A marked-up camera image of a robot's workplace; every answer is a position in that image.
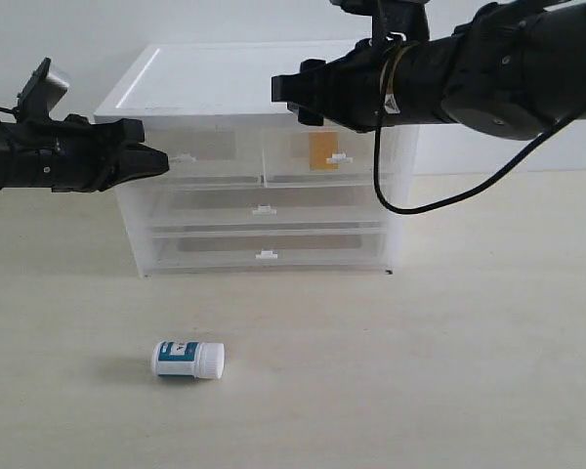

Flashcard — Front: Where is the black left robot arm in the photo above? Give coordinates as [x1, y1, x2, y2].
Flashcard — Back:
[0, 114, 170, 193]

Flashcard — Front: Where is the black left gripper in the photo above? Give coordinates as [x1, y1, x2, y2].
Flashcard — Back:
[52, 114, 169, 192]

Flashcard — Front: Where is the black right camera cable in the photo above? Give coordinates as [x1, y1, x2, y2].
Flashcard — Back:
[373, 28, 573, 214]

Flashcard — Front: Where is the clear bottom wide drawer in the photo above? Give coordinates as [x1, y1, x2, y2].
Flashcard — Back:
[147, 227, 395, 271]

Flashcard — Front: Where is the yellow rectangular block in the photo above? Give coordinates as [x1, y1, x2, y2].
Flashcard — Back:
[308, 132, 339, 171]

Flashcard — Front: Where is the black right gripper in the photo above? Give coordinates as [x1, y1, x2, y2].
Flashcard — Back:
[271, 39, 402, 133]

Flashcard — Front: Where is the clear middle wide drawer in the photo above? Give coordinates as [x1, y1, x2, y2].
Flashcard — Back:
[141, 186, 385, 228]

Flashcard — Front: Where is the white plastic drawer cabinet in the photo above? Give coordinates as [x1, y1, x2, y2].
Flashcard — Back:
[94, 40, 418, 277]

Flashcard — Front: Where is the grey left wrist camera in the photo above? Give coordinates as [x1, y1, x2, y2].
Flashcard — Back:
[16, 58, 70, 122]

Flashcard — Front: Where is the clear wide drawer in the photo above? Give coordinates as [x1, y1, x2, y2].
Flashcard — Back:
[141, 186, 385, 228]
[147, 227, 395, 271]

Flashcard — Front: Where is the white medicine bottle teal label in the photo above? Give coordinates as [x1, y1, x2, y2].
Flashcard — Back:
[150, 341, 226, 380]

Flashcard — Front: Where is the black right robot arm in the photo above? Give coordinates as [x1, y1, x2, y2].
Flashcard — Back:
[272, 1, 586, 141]

